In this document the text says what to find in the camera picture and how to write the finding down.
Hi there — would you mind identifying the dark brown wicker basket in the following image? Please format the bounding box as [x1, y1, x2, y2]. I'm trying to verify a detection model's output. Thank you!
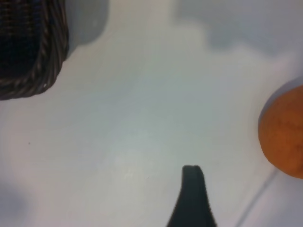
[0, 0, 70, 101]

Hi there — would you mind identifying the orange with bumpy stem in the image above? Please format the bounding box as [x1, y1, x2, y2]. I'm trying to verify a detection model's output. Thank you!
[257, 85, 303, 179]

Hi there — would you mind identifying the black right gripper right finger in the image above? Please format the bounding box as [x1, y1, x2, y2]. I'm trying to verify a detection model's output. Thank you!
[194, 166, 217, 227]

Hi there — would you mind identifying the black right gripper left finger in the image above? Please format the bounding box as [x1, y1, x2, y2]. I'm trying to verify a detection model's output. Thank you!
[167, 165, 204, 227]

